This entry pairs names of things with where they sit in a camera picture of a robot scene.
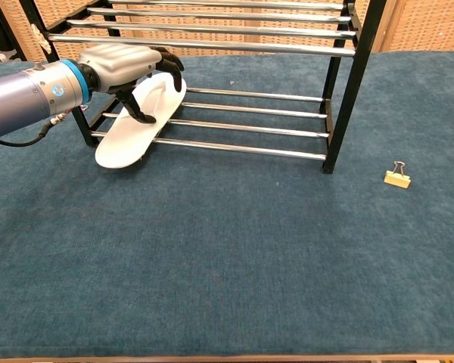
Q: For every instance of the yellow binder clip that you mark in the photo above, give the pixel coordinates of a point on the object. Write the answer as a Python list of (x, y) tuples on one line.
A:
[(397, 180)]

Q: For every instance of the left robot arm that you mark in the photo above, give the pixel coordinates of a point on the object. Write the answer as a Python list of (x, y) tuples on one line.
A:
[(15, 98)]

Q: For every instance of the black stand pole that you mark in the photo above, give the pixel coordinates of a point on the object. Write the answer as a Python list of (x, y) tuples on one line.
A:
[(8, 30)]

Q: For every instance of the wicker folding screen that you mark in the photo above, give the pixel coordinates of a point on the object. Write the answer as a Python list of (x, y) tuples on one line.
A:
[(420, 26)]

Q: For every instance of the white slipper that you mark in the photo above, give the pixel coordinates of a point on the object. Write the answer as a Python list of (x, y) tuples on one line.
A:
[(128, 143)]

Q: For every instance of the black chrome shoe rack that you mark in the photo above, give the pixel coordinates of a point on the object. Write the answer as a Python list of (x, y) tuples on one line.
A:
[(348, 113)]

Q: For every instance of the blue carpet table cover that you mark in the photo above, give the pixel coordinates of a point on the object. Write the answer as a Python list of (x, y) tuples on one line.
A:
[(212, 246)]

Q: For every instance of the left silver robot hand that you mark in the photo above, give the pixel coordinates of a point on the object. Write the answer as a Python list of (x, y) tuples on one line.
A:
[(117, 64)]

